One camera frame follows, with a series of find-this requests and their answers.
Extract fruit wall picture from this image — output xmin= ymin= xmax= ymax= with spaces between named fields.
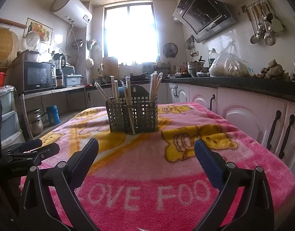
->
xmin=23 ymin=18 xmax=53 ymax=45

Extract grey-blue plastic box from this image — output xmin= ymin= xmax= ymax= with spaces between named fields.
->
xmin=64 ymin=73 xmax=82 ymax=88

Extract set of wooden chopsticks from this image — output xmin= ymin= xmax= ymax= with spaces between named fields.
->
xmin=94 ymin=72 xmax=164 ymax=135

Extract black wall fan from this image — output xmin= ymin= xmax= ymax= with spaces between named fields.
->
xmin=163 ymin=43 xmax=179 ymax=58

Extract black kitchen countertop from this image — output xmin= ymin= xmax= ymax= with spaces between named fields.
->
xmin=86 ymin=76 xmax=295 ymax=104

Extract black range hood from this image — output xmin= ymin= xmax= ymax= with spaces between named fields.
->
xmin=173 ymin=0 xmax=237 ymax=43

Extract small hanging kitchen tools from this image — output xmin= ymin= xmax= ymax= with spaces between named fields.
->
xmin=186 ymin=35 xmax=196 ymax=56

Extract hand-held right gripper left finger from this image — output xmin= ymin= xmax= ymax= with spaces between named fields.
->
xmin=17 ymin=138 xmax=102 ymax=231

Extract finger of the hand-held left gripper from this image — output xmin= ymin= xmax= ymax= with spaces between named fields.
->
xmin=7 ymin=139 xmax=43 ymax=155
xmin=15 ymin=142 xmax=60 ymax=166

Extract clear round lid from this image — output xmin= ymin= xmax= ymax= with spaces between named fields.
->
xmin=26 ymin=31 xmax=40 ymax=51

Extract row of hanging steel utensils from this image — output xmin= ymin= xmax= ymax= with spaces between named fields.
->
xmin=241 ymin=0 xmax=284 ymax=46

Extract pink printed blanket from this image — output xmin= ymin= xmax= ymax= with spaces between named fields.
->
xmin=19 ymin=102 xmax=295 ymax=231

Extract blender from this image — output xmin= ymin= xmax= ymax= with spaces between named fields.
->
xmin=52 ymin=53 xmax=66 ymax=87

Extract pile of ginger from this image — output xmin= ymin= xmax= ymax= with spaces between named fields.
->
xmin=255 ymin=59 xmax=289 ymax=80

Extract black microwave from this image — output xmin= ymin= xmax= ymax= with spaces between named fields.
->
xmin=23 ymin=61 xmax=57 ymax=92

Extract large clear oil bottle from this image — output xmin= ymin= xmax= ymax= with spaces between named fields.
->
xmin=208 ymin=49 xmax=219 ymax=68

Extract white water heater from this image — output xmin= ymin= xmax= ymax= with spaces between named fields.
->
xmin=50 ymin=0 xmax=93 ymax=28

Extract wooden rolling pin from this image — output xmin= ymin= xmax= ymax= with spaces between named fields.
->
xmin=0 ymin=17 xmax=27 ymax=28

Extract green hanging holder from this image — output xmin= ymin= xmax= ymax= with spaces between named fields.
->
xmin=87 ymin=38 xmax=100 ymax=51

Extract blue canister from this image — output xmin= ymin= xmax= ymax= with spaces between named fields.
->
xmin=46 ymin=105 xmax=60 ymax=126

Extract bright kitchen window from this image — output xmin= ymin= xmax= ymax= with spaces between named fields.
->
xmin=103 ymin=2 xmax=160 ymax=65

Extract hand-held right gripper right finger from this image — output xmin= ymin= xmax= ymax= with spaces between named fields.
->
xmin=193 ymin=138 xmax=276 ymax=231

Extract cardboard box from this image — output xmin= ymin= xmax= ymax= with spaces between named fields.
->
xmin=11 ymin=50 xmax=40 ymax=68

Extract black mesh utensil holder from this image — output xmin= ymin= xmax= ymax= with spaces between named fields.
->
xmin=106 ymin=84 xmax=158 ymax=135

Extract white lower kitchen cabinets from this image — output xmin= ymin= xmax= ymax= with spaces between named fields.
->
xmin=86 ymin=82 xmax=295 ymax=174

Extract steel pot with lid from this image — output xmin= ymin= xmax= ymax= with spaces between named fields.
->
xmin=186 ymin=56 xmax=206 ymax=76

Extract black frying pan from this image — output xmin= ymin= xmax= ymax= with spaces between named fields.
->
xmin=131 ymin=72 xmax=149 ymax=80

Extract plastic drawer unit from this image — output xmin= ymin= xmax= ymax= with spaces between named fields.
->
xmin=0 ymin=85 xmax=23 ymax=147

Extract stacked steel pots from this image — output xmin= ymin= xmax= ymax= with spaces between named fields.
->
xmin=27 ymin=109 xmax=44 ymax=136

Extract woven bamboo tray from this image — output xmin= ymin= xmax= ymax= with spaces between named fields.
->
xmin=0 ymin=28 xmax=20 ymax=64

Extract clear plastic bag of food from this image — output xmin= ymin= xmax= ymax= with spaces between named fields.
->
xmin=208 ymin=41 xmax=250 ymax=77

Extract white round hanging scoop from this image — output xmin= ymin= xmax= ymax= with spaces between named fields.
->
xmin=86 ymin=57 xmax=95 ymax=73

